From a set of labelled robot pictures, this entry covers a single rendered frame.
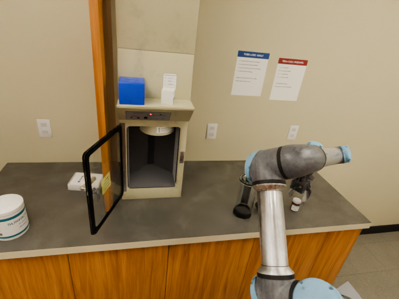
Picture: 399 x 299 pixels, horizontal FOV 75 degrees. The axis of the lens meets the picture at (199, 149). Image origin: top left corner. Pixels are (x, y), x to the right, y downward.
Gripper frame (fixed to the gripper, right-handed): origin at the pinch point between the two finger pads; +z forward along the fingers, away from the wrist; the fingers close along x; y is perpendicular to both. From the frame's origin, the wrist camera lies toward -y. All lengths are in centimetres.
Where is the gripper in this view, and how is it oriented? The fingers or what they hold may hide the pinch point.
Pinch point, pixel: (297, 199)
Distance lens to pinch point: 157.4
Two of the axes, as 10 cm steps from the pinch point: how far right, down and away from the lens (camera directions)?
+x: 6.6, 4.1, -6.3
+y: -7.4, 2.3, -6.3
